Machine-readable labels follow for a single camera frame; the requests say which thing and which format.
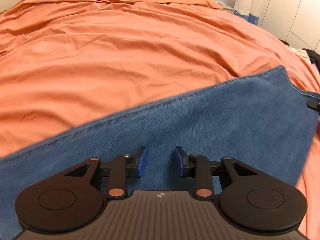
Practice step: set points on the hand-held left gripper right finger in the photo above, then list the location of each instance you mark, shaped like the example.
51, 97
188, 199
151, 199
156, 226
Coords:
179, 160

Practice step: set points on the blue cloth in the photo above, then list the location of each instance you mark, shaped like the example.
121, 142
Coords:
250, 18

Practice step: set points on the white wardrobe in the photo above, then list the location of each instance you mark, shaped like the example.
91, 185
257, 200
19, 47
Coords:
290, 7

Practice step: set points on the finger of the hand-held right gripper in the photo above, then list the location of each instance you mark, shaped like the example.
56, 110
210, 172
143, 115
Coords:
313, 104

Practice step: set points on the orange duvet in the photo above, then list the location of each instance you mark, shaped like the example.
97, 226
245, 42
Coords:
112, 55

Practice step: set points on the pile of clothes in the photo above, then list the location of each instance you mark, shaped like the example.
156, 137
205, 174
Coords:
308, 56

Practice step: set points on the blue denim pants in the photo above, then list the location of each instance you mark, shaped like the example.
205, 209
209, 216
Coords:
200, 120

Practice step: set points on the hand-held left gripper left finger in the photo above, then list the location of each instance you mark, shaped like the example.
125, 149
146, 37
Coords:
141, 162

